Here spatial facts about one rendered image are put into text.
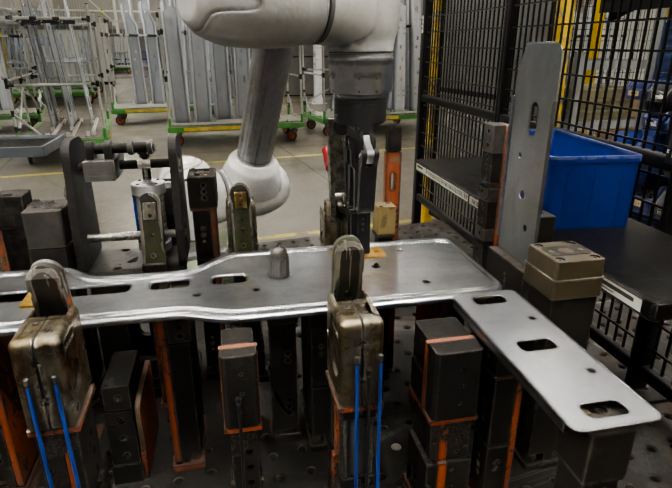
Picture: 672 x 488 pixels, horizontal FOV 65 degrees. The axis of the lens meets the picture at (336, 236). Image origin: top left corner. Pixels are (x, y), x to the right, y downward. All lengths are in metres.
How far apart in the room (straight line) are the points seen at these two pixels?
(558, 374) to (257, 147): 1.07
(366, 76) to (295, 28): 0.12
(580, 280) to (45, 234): 0.84
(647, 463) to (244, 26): 0.89
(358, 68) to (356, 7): 0.08
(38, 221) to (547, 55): 0.84
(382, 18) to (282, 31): 0.14
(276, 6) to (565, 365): 0.52
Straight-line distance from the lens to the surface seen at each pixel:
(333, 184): 0.93
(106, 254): 1.08
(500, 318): 0.73
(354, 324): 0.60
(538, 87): 0.86
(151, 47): 10.49
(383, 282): 0.80
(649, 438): 1.11
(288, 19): 0.66
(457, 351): 0.68
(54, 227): 1.00
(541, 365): 0.65
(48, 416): 0.69
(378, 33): 0.73
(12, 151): 1.10
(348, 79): 0.73
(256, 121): 1.44
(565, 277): 0.79
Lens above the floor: 1.34
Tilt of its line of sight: 20 degrees down
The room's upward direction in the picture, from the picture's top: straight up
